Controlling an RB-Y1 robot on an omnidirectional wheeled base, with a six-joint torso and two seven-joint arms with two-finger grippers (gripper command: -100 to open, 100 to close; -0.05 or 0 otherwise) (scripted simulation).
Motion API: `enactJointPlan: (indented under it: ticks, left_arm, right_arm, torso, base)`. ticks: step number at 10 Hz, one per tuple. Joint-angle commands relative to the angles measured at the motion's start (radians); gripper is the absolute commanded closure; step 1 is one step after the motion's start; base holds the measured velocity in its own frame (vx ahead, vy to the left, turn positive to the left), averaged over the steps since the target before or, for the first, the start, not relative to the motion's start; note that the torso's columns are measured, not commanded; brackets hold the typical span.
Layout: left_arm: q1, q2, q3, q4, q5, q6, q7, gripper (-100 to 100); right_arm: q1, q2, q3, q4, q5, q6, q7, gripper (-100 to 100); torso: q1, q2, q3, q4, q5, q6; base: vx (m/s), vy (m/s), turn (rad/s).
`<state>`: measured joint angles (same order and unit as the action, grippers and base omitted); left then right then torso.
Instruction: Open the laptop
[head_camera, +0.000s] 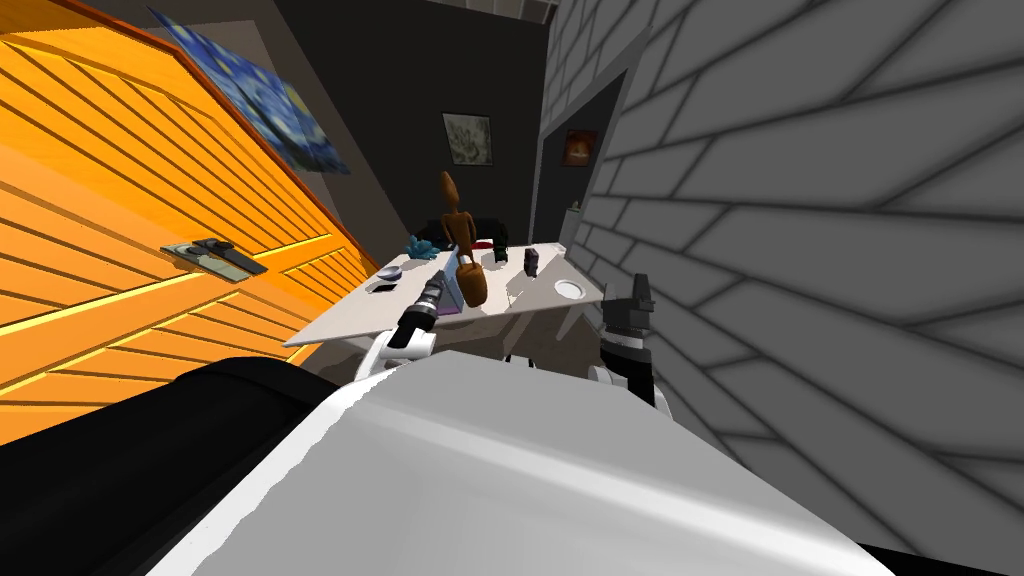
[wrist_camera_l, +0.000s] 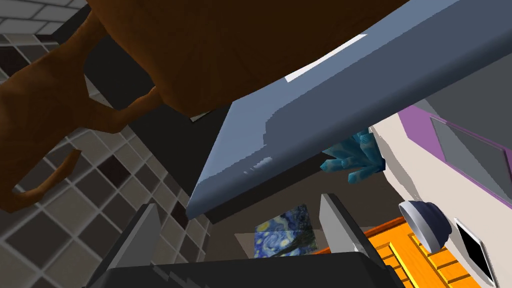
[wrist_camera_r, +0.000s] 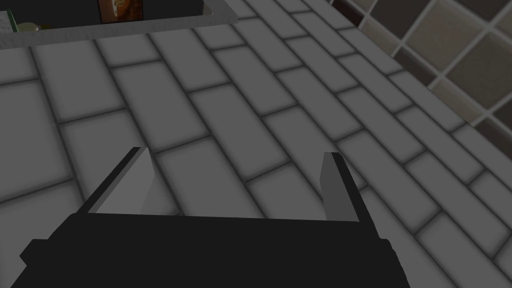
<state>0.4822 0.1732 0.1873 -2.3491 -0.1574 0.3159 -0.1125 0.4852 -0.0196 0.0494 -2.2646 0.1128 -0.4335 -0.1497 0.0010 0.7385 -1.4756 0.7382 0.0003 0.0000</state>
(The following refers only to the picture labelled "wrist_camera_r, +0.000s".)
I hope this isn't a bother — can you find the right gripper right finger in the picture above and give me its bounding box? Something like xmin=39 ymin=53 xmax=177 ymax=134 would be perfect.
xmin=319 ymin=151 xmax=360 ymax=223

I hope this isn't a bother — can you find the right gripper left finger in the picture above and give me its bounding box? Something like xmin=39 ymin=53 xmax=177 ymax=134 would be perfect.
xmin=76 ymin=146 xmax=156 ymax=215

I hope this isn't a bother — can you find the brown box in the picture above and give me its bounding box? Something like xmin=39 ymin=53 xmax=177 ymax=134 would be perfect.
xmin=97 ymin=0 xmax=145 ymax=25

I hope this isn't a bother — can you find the green-edged white book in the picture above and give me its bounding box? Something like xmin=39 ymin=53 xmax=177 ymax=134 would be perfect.
xmin=0 ymin=9 xmax=19 ymax=35

